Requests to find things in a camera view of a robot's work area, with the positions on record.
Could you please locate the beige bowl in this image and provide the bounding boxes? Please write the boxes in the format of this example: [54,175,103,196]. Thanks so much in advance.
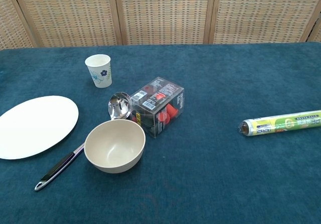
[83,119,146,174]

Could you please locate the white paper cup flower print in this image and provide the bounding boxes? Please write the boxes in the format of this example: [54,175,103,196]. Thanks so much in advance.
[84,54,113,88]

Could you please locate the white round plate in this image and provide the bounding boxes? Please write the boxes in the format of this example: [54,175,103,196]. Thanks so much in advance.
[0,95,79,160]

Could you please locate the clear plastic box red items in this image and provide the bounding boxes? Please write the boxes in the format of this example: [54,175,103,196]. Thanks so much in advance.
[129,76,186,139]

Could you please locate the blue table cloth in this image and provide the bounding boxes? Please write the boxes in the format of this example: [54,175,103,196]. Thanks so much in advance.
[0,41,321,224]

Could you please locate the woven wood folding screen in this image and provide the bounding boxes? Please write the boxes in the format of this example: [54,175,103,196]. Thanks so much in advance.
[0,0,321,50]

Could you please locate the green cling film roll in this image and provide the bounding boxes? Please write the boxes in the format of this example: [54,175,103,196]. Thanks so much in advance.
[237,109,321,137]

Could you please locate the steel slotted ladle black handle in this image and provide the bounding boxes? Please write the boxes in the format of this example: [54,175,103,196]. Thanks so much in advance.
[34,91,132,192]

